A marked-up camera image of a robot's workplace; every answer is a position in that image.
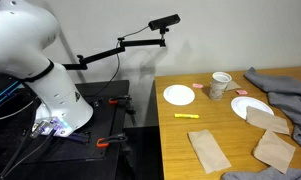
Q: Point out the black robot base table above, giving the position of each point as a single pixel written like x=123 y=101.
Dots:
x=75 y=157

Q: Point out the orange black clamp front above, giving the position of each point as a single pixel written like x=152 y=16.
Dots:
x=117 y=138

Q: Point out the pink sticky note right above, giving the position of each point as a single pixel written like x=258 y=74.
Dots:
x=241 y=92

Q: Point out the yellow highlighter marker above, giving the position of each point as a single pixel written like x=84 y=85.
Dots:
x=191 y=116

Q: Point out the orange black clamp rear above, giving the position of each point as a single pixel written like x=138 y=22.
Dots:
x=117 y=99

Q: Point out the orange black clamp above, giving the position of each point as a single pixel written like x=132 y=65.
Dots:
x=117 y=138
x=117 y=99

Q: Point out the white paper plate under napkin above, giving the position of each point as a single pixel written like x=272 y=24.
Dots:
x=239 y=106

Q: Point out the white paper plate near base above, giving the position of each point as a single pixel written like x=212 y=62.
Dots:
x=179 y=95

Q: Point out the pink sticky note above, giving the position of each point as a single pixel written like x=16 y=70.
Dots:
x=199 y=86
x=241 y=92

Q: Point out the grey sweatshirt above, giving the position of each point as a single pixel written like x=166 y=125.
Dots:
x=283 y=92

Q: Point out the brown napkin behind cup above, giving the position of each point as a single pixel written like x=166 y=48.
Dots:
x=232 y=86

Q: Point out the white paper cup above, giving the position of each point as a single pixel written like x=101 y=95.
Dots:
x=220 y=81

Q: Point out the black camera on mount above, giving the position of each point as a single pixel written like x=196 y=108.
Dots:
x=164 y=22

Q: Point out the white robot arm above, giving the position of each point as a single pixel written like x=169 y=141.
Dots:
x=25 y=31

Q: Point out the pink sticky note left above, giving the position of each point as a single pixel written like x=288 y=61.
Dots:
x=199 y=86

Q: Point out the brown napkin on plate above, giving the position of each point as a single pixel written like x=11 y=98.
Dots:
x=266 y=121

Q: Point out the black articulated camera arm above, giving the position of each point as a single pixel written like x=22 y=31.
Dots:
x=123 y=44

